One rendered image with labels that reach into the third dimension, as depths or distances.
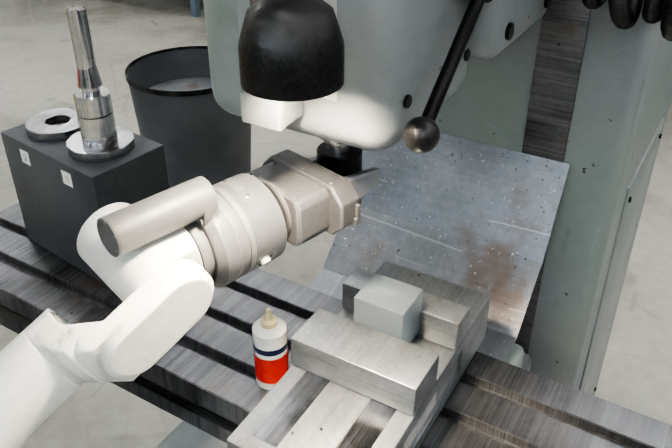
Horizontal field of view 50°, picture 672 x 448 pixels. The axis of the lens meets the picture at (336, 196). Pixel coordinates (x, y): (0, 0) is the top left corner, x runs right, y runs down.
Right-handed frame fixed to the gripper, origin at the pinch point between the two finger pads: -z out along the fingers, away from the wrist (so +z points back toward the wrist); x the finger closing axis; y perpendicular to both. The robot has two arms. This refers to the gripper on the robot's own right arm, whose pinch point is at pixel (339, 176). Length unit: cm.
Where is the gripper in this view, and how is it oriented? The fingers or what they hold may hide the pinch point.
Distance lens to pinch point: 75.4
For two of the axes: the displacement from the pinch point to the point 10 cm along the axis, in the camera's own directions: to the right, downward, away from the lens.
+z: -7.2, 3.6, -5.9
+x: -7.0, -3.7, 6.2
